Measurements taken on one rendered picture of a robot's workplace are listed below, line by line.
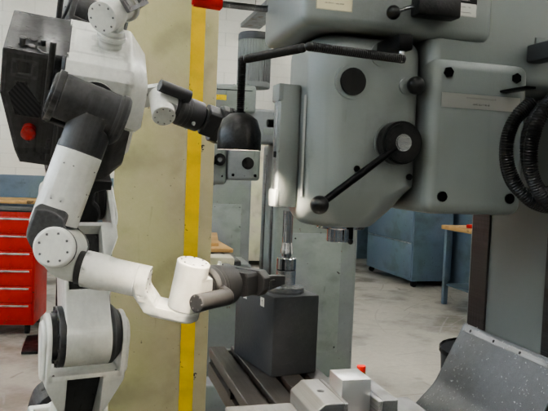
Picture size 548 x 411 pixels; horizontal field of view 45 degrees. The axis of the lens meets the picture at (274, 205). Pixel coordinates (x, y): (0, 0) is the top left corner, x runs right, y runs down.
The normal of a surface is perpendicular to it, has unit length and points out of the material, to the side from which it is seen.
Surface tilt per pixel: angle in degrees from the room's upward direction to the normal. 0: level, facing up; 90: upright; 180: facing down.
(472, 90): 90
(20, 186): 90
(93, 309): 60
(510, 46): 90
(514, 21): 90
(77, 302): 70
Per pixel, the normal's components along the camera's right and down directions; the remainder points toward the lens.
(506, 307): -0.96, -0.03
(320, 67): -0.57, 0.02
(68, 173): 0.07, -0.05
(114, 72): 0.34, -0.18
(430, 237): 0.27, 0.06
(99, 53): 0.29, -0.79
